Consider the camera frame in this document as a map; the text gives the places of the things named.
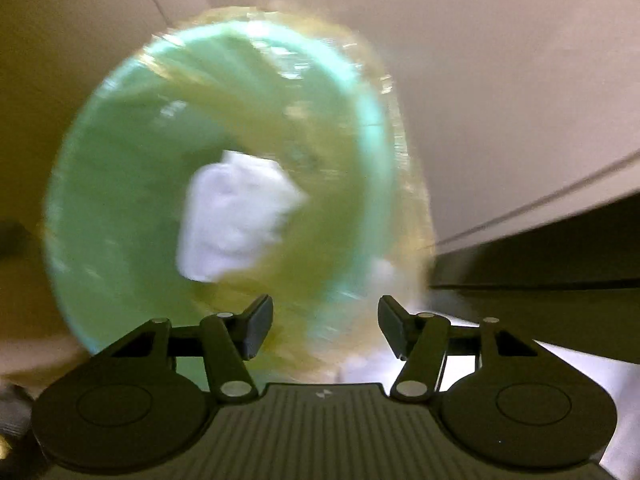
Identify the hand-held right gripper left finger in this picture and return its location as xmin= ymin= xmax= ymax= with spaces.
xmin=111 ymin=294 xmax=275 ymax=404

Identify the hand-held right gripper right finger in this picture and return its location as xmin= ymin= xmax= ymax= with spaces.
xmin=377 ymin=294 xmax=539 ymax=402

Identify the white tissue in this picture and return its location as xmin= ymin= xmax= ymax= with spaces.
xmin=176 ymin=150 xmax=309 ymax=284

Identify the green plastic bowl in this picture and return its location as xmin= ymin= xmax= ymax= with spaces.
xmin=42 ymin=25 xmax=397 ymax=386
xmin=40 ymin=5 xmax=437 ymax=392

